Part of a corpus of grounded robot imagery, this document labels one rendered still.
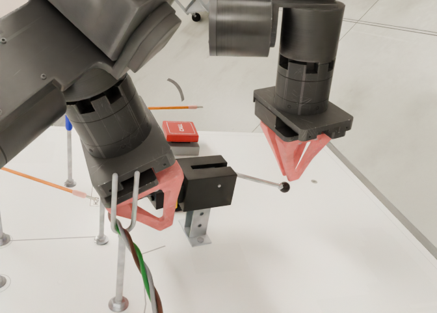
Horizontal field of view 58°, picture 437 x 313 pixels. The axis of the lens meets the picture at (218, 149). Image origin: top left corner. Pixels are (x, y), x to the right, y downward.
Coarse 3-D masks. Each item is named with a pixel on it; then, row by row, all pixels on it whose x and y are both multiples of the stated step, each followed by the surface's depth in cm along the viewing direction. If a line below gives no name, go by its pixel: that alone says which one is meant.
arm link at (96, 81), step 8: (88, 72) 26; (96, 72) 27; (104, 72) 27; (80, 80) 26; (88, 80) 27; (96, 80) 27; (104, 80) 27; (112, 80) 28; (72, 88) 27; (80, 88) 27; (88, 88) 27; (96, 88) 27; (104, 88) 28; (64, 96) 28; (72, 96) 27; (80, 96) 27; (88, 96) 27; (88, 104) 29
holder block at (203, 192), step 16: (192, 160) 42; (208, 160) 42; (224, 160) 43; (192, 176) 39; (208, 176) 40; (224, 176) 40; (192, 192) 39; (208, 192) 40; (224, 192) 41; (192, 208) 41
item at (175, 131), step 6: (162, 126) 62; (168, 126) 61; (174, 126) 61; (180, 126) 61; (186, 126) 62; (192, 126) 62; (168, 132) 59; (174, 132) 59; (180, 132) 60; (186, 132) 60; (192, 132) 60; (168, 138) 59; (174, 138) 59; (180, 138) 59; (186, 138) 59; (192, 138) 60; (198, 138) 60
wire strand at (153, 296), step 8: (120, 232) 30; (128, 232) 30; (128, 240) 29; (128, 248) 28; (136, 248) 28; (136, 256) 27; (136, 264) 27; (144, 264) 27; (144, 272) 26; (144, 280) 25; (152, 280) 25; (152, 288) 25; (152, 296) 24; (152, 304) 24; (160, 304) 24; (160, 312) 23
